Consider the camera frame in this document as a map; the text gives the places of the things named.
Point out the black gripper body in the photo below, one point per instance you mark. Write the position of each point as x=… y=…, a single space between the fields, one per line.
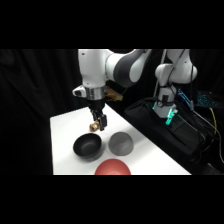
x=96 y=106

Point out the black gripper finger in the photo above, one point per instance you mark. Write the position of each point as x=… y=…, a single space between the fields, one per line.
x=103 y=122
x=97 y=118

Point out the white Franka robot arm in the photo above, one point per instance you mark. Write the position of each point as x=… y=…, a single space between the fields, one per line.
x=93 y=68

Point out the grey bowl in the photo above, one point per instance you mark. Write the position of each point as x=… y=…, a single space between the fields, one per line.
x=120 y=144

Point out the black bowl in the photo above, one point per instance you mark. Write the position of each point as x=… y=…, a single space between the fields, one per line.
x=87 y=146

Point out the red bowl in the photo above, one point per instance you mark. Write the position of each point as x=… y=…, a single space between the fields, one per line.
x=112 y=168

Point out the small brown wooden toy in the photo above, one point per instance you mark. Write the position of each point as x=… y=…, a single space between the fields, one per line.
x=94 y=126

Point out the black equipment box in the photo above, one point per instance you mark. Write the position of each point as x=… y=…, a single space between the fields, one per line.
x=160 y=133

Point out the black curtain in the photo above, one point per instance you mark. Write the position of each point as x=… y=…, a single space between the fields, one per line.
x=36 y=100

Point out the small green light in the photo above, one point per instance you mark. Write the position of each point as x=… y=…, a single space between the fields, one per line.
x=170 y=116

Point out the blue lit electronics box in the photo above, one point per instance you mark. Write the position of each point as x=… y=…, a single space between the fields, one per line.
x=204 y=99

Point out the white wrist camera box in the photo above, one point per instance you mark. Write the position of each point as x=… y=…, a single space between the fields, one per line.
x=78 y=91

